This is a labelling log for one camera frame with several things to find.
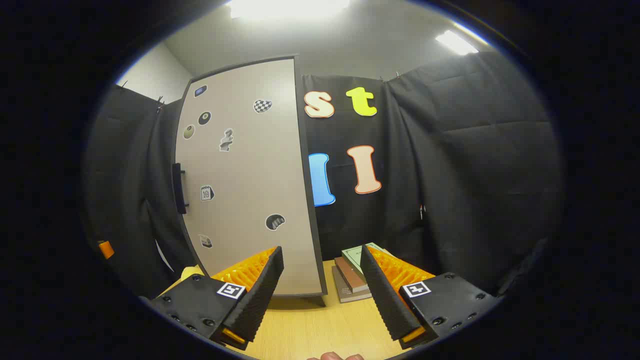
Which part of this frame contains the wide ceiling light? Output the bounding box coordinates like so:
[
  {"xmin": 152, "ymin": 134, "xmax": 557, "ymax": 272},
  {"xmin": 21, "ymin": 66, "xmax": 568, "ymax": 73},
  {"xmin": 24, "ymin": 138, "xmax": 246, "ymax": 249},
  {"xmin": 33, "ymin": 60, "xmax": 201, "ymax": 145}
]
[{"xmin": 227, "ymin": 0, "xmax": 351, "ymax": 21}]

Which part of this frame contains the green book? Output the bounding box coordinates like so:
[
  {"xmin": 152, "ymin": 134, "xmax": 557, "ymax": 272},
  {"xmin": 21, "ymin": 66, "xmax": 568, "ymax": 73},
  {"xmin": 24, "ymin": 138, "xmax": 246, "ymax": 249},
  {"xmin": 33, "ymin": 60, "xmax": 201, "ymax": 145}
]
[{"xmin": 341, "ymin": 242, "xmax": 396, "ymax": 283}]

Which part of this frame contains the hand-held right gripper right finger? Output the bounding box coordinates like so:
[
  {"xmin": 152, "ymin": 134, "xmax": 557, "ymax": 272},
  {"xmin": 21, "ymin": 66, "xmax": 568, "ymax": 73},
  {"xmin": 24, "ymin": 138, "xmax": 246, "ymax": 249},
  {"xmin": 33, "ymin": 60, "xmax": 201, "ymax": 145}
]
[{"xmin": 360, "ymin": 244, "xmax": 501, "ymax": 350}]

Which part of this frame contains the dark grey cabinet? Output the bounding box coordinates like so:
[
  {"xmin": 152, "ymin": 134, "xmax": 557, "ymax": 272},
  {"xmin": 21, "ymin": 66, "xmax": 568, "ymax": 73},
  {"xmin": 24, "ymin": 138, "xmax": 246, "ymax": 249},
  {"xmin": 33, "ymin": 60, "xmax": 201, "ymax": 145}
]
[{"xmin": 174, "ymin": 54, "xmax": 329, "ymax": 307}]

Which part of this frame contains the black cabinet door handle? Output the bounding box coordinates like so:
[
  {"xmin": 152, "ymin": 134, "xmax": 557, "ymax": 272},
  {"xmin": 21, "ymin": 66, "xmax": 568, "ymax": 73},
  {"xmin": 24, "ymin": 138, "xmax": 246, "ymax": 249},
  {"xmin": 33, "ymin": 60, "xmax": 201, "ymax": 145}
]
[{"xmin": 172, "ymin": 163, "xmax": 190, "ymax": 215}]

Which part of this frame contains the grey book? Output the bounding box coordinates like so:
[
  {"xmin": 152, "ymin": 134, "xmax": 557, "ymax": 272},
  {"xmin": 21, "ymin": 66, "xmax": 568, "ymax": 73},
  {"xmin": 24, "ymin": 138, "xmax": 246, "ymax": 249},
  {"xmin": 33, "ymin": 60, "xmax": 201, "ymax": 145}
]
[{"xmin": 331, "ymin": 265, "xmax": 373, "ymax": 304}]

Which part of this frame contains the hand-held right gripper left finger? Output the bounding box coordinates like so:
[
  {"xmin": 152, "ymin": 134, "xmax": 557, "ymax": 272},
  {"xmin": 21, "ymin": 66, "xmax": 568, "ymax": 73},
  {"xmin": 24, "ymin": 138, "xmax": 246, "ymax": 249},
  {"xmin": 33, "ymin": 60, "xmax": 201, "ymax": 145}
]
[{"xmin": 150, "ymin": 245, "xmax": 285, "ymax": 351}]

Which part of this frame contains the narrow ceiling light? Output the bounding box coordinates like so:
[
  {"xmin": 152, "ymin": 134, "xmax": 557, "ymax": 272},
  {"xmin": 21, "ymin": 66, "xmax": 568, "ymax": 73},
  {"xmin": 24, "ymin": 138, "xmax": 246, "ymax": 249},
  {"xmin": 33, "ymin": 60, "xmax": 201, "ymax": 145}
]
[{"xmin": 435, "ymin": 30, "xmax": 480, "ymax": 56}]

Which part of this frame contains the grey cabinet door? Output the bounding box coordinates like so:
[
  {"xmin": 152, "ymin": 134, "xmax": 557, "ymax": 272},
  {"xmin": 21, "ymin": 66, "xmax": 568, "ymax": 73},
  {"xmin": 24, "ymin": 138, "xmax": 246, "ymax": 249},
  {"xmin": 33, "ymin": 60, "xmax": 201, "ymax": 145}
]
[{"xmin": 175, "ymin": 57, "xmax": 326, "ymax": 297}]

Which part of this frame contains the black backdrop cloth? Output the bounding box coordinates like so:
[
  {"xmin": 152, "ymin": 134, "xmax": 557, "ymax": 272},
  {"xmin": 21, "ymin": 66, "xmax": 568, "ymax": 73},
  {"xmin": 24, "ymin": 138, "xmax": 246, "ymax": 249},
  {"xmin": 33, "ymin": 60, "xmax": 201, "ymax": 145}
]
[{"xmin": 82, "ymin": 50, "xmax": 566, "ymax": 301}]

